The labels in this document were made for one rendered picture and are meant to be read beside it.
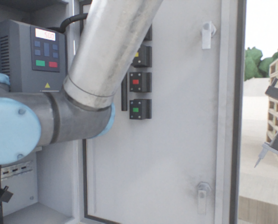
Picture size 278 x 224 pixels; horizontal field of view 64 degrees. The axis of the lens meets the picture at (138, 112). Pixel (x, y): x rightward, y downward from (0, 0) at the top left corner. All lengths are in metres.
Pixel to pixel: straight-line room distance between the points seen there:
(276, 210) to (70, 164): 1.30
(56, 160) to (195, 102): 0.43
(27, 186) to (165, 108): 0.49
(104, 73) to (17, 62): 0.27
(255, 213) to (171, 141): 1.23
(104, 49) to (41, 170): 0.55
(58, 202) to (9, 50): 0.44
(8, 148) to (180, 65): 0.36
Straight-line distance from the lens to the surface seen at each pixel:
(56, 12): 0.69
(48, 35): 0.59
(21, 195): 0.79
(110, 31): 0.31
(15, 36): 0.56
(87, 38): 0.33
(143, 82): 0.48
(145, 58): 0.49
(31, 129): 0.34
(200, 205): 0.51
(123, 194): 0.61
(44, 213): 0.77
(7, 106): 0.33
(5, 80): 0.47
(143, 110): 0.48
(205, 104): 0.49
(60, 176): 0.71
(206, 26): 0.47
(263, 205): 1.65
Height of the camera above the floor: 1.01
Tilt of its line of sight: 5 degrees down
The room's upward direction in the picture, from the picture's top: straight up
